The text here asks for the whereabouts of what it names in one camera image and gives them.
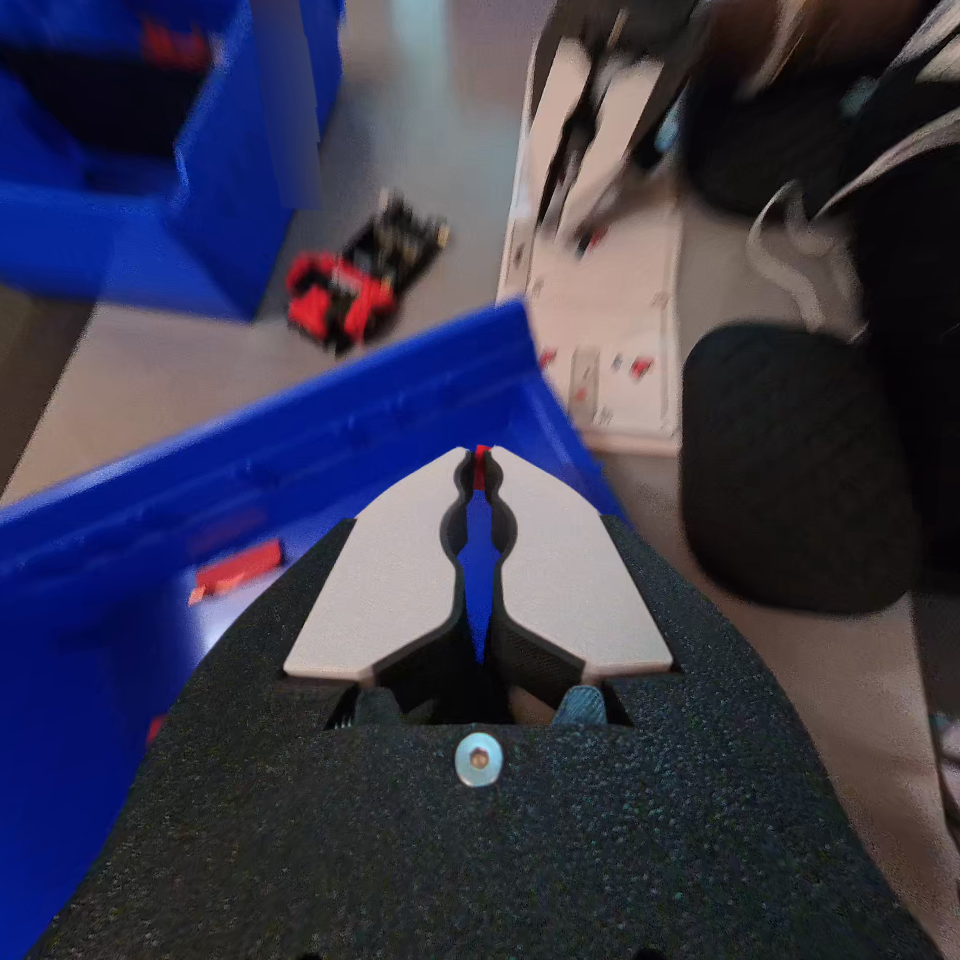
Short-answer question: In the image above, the white cable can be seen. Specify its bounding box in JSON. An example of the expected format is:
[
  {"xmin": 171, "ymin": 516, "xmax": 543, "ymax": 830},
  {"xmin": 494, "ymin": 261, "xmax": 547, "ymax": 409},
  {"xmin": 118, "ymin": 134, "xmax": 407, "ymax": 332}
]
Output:
[{"xmin": 746, "ymin": 178, "xmax": 871, "ymax": 335}]

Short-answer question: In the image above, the person's black clothing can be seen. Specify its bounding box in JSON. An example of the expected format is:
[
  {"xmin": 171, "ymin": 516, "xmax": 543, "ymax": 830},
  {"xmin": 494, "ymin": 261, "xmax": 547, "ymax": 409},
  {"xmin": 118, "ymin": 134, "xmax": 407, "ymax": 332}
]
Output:
[{"xmin": 813, "ymin": 0, "xmax": 960, "ymax": 594}]

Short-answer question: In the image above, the black quilted wrist rest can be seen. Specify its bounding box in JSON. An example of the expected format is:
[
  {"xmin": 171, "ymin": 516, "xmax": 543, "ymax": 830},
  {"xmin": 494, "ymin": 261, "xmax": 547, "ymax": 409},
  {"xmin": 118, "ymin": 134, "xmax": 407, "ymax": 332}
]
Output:
[
  {"xmin": 681, "ymin": 67, "xmax": 860, "ymax": 220},
  {"xmin": 677, "ymin": 321, "xmax": 925, "ymax": 618}
]

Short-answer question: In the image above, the person's right hand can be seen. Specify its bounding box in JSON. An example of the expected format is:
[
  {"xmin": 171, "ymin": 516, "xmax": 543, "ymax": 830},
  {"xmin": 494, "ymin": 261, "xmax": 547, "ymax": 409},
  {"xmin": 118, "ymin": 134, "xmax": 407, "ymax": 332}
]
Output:
[{"xmin": 708, "ymin": 0, "xmax": 912, "ymax": 87}]

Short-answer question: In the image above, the white lego instruction booklet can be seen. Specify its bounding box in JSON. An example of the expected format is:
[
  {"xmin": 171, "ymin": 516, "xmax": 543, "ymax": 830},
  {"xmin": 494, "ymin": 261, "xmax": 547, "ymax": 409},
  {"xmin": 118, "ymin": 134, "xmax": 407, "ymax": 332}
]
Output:
[{"xmin": 495, "ymin": 37, "xmax": 685, "ymax": 459}]

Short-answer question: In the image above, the red lego bricks pile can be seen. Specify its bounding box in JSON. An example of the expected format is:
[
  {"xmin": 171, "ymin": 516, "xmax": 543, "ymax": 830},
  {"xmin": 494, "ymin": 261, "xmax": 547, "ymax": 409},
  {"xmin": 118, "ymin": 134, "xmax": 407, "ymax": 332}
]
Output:
[{"xmin": 141, "ymin": 21, "xmax": 213, "ymax": 70}]

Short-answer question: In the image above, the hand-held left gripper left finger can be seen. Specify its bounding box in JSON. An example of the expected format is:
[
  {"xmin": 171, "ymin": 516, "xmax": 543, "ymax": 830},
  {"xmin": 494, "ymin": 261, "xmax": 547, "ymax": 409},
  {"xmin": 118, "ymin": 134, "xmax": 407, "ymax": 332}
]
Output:
[{"xmin": 283, "ymin": 446, "xmax": 472, "ymax": 685}]

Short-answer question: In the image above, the red and black lego car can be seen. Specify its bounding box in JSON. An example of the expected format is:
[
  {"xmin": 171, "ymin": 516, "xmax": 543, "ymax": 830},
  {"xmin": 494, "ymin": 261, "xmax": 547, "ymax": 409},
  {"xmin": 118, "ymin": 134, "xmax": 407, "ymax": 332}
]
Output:
[{"xmin": 285, "ymin": 187, "xmax": 451, "ymax": 355}]

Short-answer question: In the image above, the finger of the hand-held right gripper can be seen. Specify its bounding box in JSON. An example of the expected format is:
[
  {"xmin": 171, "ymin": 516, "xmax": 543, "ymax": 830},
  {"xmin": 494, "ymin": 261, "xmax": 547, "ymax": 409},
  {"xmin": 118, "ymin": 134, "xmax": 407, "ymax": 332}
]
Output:
[
  {"xmin": 577, "ymin": 60, "xmax": 666, "ymax": 235},
  {"xmin": 536, "ymin": 41, "xmax": 595, "ymax": 228}
]

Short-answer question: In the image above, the long red lego plate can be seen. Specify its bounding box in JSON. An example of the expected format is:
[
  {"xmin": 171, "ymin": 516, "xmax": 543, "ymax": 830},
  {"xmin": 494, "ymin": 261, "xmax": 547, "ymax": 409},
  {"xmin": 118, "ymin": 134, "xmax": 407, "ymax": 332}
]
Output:
[{"xmin": 187, "ymin": 538, "xmax": 286, "ymax": 607}]

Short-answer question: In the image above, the blue plastic bin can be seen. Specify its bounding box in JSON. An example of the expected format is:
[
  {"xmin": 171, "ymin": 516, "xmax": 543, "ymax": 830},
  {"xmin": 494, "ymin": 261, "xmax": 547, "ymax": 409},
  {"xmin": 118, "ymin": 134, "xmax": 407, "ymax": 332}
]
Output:
[
  {"xmin": 0, "ymin": 0, "xmax": 346, "ymax": 324},
  {"xmin": 0, "ymin": 298, "xmax": 627, "ymax": 960}
]

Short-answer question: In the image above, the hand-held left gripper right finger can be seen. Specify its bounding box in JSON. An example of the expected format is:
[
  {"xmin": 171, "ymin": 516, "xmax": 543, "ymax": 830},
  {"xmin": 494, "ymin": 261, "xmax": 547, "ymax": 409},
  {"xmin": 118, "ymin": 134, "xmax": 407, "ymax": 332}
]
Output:
[{"xmin": 487, "ymin": 446, "xmax": 674, "ymax": 685}]

